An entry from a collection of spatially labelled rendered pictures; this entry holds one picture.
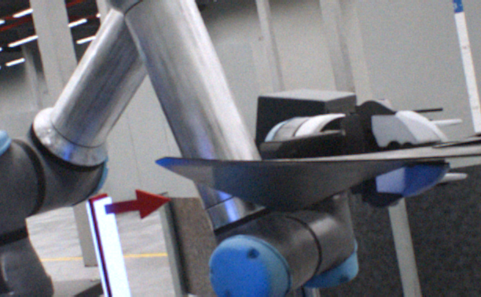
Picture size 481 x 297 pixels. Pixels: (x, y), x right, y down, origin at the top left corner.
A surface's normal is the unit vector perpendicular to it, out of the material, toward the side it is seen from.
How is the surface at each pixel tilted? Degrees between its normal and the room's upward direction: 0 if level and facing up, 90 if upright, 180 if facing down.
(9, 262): 73
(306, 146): 95
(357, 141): 84
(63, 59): 90
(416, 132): 53
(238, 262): 90
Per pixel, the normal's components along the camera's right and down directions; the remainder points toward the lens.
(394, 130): -0.95, 0.09
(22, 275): 0.67, -0.40
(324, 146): 0.73, -0.02
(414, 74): -0.58, 0.15
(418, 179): -0.55, 0.60
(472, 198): -0.22, 0.10
